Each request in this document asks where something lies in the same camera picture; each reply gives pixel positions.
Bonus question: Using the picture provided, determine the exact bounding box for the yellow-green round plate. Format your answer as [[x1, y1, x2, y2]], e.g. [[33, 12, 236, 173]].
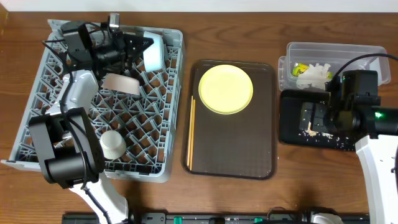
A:
[[198, 65, 254, 115]]

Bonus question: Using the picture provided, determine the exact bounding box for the white cup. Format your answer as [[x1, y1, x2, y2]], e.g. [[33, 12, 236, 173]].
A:
[[99, 130, 126, 160]]

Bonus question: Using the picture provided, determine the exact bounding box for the black waste tray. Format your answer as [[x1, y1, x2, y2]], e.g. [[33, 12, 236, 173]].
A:
[[278, 89, 368, 152]]

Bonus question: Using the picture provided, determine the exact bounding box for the white tissue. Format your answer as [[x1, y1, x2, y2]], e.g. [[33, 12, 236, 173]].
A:
[[296, 63, 333, 90]]

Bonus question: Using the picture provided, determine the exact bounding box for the food scraps rice pile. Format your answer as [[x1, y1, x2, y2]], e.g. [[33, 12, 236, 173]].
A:
[[298, 121, 354, 151]]

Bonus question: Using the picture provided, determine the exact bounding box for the dark brown serving tray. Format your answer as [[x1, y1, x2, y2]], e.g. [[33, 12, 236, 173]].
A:
[[182, 60, 279, 180]]

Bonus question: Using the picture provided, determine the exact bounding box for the green snack wrapper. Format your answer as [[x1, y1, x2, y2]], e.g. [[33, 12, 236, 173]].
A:
[[292, 63, 309, 77]]

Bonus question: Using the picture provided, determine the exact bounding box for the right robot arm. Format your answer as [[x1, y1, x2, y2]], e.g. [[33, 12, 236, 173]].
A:
[[300, 70, 397, 223]]

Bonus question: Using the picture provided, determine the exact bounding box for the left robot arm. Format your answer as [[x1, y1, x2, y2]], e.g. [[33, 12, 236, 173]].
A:
[[29, 16, 155, 223]]

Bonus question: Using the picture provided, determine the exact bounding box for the light blue bowl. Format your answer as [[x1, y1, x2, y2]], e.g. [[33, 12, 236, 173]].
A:
[[143, 31, 165, 72]]

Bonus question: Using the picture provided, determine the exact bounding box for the wooden chopstick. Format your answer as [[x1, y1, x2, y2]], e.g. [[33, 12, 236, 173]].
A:
[[189, 98, 196, 170], [187, 96, 193, 168]]

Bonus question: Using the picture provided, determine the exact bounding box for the grey plastic dish rack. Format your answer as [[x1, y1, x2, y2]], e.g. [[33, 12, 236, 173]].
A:
[[1, 26, 185, 183]]

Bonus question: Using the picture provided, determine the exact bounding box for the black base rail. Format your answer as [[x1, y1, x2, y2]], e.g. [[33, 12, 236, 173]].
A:
[[61, 213, 370, 224]]

